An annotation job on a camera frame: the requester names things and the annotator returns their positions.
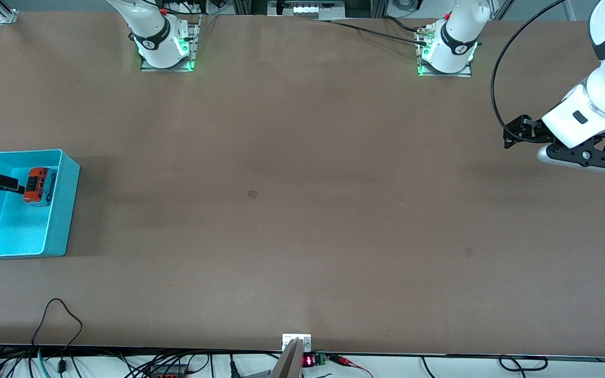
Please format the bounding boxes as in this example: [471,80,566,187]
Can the thick black base cable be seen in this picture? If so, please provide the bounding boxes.
[380,16,429,35]

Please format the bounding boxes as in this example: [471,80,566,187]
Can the thin black looped cable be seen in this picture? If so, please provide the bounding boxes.
[30,298,84,378]

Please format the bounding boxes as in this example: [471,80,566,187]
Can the black coiled cable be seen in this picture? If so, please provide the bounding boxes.
[498,355,548,372]

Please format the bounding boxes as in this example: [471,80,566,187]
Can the white lit device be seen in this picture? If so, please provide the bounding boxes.
[292,2,346,15]

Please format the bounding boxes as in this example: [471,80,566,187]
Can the black power strip red switches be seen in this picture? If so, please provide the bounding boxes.
[148,365,190,378]

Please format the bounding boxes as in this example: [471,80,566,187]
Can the grey metal camera bar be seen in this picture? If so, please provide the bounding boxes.
[270,339,304,378]

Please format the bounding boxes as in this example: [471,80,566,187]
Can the thin black base cable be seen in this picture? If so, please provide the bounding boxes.
[313,19,429,45]

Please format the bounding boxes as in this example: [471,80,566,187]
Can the aluminium frame structure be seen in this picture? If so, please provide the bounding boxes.
[232,0,390,20]

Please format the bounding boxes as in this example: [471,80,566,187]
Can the blue plastic box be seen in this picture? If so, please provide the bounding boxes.
[0,149,81,260]

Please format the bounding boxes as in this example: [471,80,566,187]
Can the orange toy bus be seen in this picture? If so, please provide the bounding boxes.
[23,166,57,207]

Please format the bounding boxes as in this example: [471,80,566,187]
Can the red clip lead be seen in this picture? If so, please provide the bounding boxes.
[329,355,374,378]

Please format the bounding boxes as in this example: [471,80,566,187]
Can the white mounting plate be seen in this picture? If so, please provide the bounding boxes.
[282,333,312,351]

